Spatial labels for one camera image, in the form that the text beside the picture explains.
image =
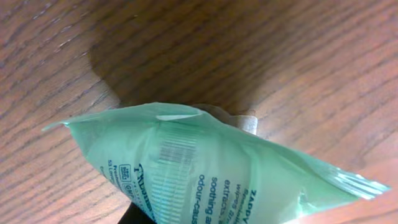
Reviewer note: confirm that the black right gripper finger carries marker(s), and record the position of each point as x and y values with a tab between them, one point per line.
134	215

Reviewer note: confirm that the teal wipes packet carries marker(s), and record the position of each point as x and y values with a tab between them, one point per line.
180	164

